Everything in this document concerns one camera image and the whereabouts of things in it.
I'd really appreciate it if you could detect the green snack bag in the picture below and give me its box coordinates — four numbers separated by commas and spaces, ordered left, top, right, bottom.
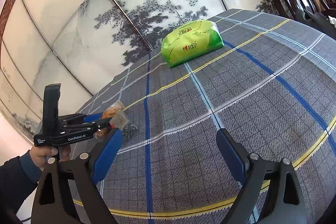
161, 19, 224, 69

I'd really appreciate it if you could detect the person's left hand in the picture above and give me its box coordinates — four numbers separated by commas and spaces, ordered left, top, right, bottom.
29, 145, 71, 171

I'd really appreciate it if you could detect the dark cloth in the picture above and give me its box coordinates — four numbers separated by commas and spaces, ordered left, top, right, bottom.
297, 9, 336, 39

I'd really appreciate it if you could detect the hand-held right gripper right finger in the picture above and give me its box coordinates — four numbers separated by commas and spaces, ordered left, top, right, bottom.
216, 128, 307, 224

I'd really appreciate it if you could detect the clear packet peanut snack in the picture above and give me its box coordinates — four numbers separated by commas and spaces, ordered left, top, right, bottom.
95, 101, 126, 141

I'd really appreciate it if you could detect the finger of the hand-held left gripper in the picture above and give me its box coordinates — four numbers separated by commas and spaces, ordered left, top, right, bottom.
58, 112, 104, 125
62, 119, 116, 135

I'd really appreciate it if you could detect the grey plaid tablecloth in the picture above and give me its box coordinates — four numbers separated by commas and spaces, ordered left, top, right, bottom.
60, 9, 336, 224

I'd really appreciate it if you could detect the clear packet dark snack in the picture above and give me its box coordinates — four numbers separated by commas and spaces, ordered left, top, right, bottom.
109, 110, 138, 140

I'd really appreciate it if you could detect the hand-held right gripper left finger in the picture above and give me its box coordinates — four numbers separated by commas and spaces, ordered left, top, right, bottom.
31, 128, 124, 224

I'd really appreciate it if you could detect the person's left forearm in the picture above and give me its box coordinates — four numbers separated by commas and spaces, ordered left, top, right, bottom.
0, 150, 43, 224

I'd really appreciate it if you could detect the ink landscape folding screen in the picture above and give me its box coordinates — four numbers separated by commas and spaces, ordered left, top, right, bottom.
0, 0, 284, 132

